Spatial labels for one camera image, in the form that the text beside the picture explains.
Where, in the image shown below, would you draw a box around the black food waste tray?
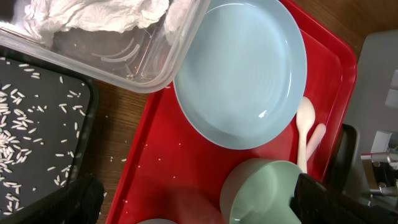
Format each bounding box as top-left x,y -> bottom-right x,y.
1,47 -> 98,223

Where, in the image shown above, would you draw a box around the clear plastic waste bin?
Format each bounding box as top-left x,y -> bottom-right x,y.
1,0 -> 210,93

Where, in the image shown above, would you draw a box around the crumpled white tissue right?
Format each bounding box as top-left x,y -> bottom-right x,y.
22,0 -> 192,47

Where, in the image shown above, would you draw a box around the green bowl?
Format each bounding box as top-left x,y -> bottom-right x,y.
220,158 -> 302,224

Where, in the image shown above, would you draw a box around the white plastic spoon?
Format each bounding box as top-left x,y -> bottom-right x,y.
296,96 -> 315,173

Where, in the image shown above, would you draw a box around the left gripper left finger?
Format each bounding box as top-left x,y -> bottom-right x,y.
40,175 -> 104,224

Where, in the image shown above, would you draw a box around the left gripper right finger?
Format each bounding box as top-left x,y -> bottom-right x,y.
290,173 -> 397,224

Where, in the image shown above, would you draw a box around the grey dishwasher rack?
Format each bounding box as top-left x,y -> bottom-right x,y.
326,30 -> 397,211

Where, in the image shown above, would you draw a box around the light blue plate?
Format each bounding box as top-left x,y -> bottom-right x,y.
174,0 -> 307,150

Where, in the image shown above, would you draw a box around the red serving tray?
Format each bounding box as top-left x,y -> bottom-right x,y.
106,1 -> 357,223

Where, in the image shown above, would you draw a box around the rice and food scraps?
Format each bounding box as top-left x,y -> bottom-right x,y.
1,57 -> 91,217

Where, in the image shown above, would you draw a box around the light blue small bowl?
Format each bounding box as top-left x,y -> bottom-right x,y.
137,218 -> 177,224

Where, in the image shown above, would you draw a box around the white plastic fork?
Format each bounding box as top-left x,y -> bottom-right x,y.
306,123 -> 326,161

